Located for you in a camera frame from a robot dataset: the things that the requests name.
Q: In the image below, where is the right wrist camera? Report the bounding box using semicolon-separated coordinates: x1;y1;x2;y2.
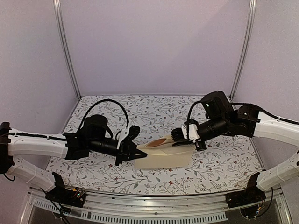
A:
171;119;200;142

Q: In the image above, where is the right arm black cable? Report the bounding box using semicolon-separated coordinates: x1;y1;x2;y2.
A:
185;100;204;126

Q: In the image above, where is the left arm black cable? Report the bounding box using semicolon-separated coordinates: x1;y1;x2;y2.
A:
78;99;130;131

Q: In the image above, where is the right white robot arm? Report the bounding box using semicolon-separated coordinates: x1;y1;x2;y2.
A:
171;91;299;203

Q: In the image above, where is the floral patterned table mat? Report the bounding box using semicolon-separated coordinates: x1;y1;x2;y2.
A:
46;95;263;195

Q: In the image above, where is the cream envelope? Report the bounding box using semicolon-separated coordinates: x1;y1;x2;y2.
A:
134;135;195;169

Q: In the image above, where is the left aluminium frame post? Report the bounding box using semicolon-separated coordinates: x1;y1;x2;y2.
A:
53;0;82;100

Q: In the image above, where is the right aluminium frame post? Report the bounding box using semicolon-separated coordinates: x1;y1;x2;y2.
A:
229;0;257;101

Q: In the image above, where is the aluminium frame post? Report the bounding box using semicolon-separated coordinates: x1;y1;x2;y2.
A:
229;0;257;101
53;0;82;100

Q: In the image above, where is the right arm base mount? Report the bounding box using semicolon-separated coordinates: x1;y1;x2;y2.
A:
225;172;266;208

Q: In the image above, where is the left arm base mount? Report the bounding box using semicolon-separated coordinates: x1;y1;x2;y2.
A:
45;172;86;208

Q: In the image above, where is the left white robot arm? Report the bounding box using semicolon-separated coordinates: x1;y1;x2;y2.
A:
0;115;147;203

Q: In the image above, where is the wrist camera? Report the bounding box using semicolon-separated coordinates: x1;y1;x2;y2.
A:
171;119;200;142
118;125;140;143

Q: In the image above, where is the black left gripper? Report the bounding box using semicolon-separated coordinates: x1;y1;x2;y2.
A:
88;137;147;166

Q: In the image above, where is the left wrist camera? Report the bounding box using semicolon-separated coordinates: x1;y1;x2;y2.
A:
118;125;140;143

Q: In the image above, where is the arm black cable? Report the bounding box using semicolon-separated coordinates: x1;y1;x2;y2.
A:
78;99;130;131
185;100;204;126

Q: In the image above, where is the front aluminium rail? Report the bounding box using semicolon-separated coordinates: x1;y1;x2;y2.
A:
19;186;297;224

